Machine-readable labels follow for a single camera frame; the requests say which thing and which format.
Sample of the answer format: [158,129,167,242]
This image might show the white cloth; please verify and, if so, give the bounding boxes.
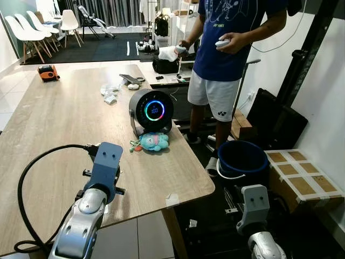
[158,45,188,63]

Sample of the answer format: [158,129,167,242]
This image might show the person's right hand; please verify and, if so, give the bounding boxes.
[181,40,192,57]

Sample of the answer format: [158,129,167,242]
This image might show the person's left hand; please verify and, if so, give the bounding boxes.
[216,32,247,54]

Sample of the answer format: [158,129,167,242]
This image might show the wooden table leg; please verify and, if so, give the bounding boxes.
[162,208,189,259]

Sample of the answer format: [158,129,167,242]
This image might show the crumpled clear plastic wrapper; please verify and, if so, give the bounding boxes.
[100,83,125,105]

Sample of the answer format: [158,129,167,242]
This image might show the flat black gadget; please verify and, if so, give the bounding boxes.
[119,74,145,85]

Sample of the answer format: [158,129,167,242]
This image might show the black duffel bag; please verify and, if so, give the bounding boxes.
[153,56,181,74]

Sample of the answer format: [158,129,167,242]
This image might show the blue bucket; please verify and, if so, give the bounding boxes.
[217,140,270,187]

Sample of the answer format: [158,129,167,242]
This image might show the brown wooden box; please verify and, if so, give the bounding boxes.
[230,111,254,141]

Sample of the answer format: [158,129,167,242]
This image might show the orange and black device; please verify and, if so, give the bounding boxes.
[37,64,60,82]

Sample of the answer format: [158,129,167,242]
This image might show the black floor mat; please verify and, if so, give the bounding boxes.
[20,32,187,65]

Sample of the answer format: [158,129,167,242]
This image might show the taped cardboard box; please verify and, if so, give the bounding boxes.
[264,149,345,214]

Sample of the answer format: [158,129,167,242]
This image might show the black leaning panels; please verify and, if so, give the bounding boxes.
[245,88,309,151]

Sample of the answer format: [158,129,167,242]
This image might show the black backpack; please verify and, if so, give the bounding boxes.
[154,15,171,37]

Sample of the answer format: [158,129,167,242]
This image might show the white chair wooden legs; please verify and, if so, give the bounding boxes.
[27,10,61,48]
[60,9,83,47]
[15,13,54,54]
[4,15,46,64]

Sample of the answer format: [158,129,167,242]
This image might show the person in blue shirt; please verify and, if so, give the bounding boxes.
[180,0,289,158]

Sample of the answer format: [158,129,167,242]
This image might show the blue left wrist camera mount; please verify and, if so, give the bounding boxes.
[84,142,123,205]

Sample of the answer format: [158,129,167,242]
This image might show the round black speaker LED ring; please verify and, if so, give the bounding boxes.
[128,89,175,137]

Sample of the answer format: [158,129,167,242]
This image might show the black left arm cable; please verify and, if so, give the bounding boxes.
[13,144,100,254]

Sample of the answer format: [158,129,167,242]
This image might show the black pole with handle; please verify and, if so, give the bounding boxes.
[232,58,262,117]

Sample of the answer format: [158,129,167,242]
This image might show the black slanted frame beam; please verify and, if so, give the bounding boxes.
[275,0,341,108]

